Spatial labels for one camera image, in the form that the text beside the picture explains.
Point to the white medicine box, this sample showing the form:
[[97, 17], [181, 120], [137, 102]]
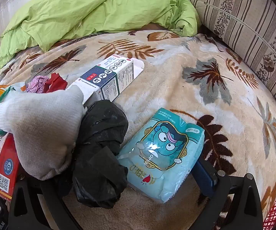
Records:
[[109, 76]]

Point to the white knitted glove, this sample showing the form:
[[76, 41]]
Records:
[[39, 129]]

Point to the black plastic bag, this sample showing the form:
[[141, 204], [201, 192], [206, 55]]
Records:
[[99, 129]]

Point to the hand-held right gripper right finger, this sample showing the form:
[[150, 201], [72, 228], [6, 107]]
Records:
[[204, 177]]

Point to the light blue tissue pack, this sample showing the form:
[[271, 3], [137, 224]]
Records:
[[164, 148]]

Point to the leaf-print beige blanket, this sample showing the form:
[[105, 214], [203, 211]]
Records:
[[176, 76]]

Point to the red wrapper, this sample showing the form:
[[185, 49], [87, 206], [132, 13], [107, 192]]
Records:
[[56, 82]]

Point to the white orange wrapper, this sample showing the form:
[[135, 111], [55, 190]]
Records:
[[19, 87]]

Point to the striped floral pillow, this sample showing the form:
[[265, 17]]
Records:
[[248, 28]]

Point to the red cardboard packet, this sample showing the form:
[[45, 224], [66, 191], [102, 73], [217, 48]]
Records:
[[6, 172]]

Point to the purple paper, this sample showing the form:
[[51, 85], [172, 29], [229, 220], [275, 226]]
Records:
[[38, 83]]

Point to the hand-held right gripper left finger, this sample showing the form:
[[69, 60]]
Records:
[[34, 208]]

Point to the green quilt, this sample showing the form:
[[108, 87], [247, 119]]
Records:
[[80, 12]]

